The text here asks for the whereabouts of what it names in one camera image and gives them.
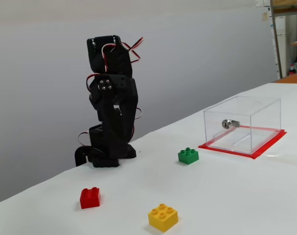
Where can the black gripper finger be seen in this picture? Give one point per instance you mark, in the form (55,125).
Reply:
(111,127)
(130,122)

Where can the yellow lego brick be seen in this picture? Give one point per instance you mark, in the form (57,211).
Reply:
(163,219)

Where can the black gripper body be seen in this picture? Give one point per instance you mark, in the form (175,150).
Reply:
(114,96)

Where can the transparent plastic box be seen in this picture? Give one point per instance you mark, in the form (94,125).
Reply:
(263,115)

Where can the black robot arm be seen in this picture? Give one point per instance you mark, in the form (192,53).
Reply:
(99,56)

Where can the red lego brick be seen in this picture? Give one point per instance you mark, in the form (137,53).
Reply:
(90,199)

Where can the red tape frame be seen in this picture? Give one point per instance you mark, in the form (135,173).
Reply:
(226,150)

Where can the wooden shelf board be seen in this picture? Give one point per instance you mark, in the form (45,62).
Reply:
(289,2)

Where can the orange brown table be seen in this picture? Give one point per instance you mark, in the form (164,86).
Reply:
(292,78)

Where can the small beige paper label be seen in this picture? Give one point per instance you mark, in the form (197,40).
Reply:
(264,16)

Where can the white paper label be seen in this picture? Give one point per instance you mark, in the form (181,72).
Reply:
(262,3)

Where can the red cola bottle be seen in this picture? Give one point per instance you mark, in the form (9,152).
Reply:
(291,71)

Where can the green lego brick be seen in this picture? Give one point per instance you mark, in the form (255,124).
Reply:
(188,157)

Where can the metal shelf post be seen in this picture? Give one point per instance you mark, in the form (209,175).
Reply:
(275,36)

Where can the black table clamp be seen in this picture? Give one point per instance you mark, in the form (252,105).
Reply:
(79,156)

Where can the silver cam lock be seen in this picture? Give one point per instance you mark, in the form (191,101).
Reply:
(227,124)

